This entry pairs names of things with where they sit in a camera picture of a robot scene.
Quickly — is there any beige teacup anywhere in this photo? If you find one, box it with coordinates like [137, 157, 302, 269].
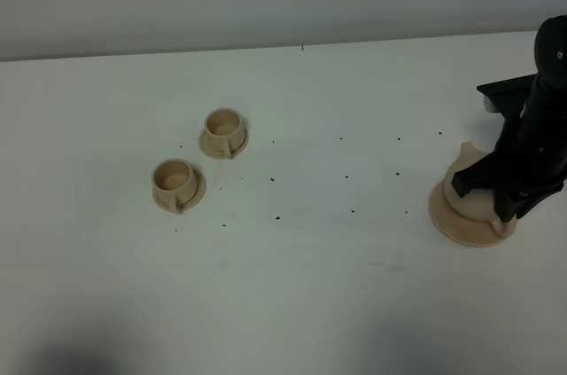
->
[204, 108, 246, 159]
[151, 159, 198, 214]

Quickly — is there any beige teapot saucer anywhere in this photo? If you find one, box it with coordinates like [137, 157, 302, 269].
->
[429, 183, 517, 247]

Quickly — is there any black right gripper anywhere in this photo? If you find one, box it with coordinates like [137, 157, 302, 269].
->
[452, 74, 566, 222]

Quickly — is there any beige teapot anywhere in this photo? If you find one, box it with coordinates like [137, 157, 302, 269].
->
[443, 142, 507, 237]

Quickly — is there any far beige saucer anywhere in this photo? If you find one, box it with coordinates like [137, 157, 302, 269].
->
[198, 124, 249, 160]

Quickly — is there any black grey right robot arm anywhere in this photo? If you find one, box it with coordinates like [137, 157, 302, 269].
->
[451, 15, 566, 222]

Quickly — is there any far beige teacup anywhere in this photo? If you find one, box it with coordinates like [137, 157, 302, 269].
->
[204, 108, 246, 159]

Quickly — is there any near beige teacup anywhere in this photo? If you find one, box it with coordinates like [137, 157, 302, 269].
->
[151, 159, 198, 214]

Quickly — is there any near beige saucer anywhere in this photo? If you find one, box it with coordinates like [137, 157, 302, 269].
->
[152, 170, 206, 214]

